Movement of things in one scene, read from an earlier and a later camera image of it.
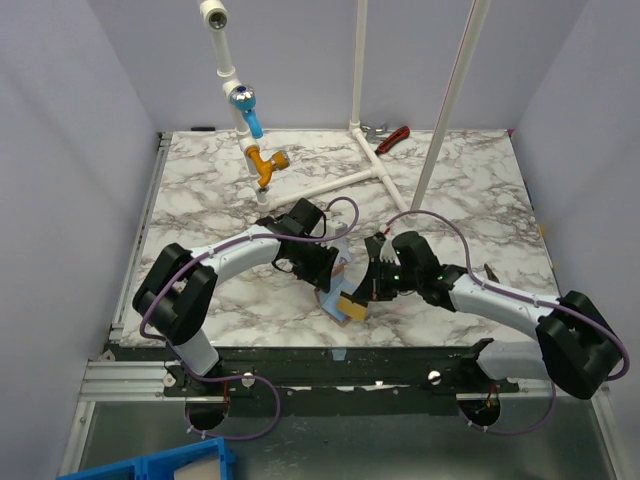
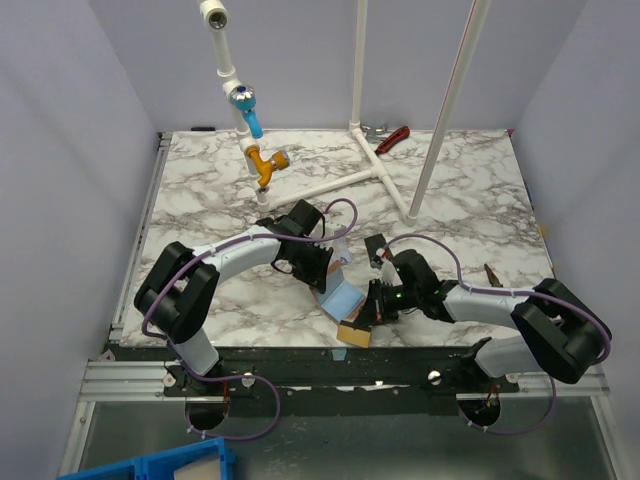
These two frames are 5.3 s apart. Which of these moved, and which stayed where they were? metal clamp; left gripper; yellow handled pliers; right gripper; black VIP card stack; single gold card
Moved: single gold card; right gripper
Stayed: black VIP card stack; left gripper; metal clamp; yellow handled pliers
